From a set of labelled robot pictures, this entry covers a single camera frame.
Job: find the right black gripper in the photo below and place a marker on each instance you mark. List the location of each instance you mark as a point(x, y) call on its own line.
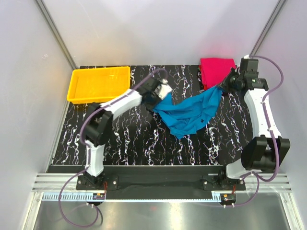
point(224, 86)

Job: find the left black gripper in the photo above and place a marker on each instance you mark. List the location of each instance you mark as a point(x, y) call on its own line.
point(151, 107)

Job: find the blue t shirt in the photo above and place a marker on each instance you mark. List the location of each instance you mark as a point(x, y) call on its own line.
point(192, 114)

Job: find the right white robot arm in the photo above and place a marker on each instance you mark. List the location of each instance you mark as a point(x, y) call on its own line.
point(263, 155)

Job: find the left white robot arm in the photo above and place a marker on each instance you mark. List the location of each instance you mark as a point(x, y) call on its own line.
point(95, 131)

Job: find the folded red t shirt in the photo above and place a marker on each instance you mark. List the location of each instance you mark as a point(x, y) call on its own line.
point(203, 77)

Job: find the folded pink t shirt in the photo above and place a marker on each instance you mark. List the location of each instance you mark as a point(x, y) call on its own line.
point(216, 69)

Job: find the yellow plastic tray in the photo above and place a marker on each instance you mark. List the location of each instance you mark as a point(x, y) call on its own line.
point(98, 85)

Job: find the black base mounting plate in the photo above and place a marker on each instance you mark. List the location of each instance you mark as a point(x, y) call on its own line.
point(160, 182)

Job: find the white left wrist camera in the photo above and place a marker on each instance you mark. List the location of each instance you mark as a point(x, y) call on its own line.
point(163, 89)

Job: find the slotted cable duct rail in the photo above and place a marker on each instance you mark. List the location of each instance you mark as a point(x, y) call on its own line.
point(95, 197)

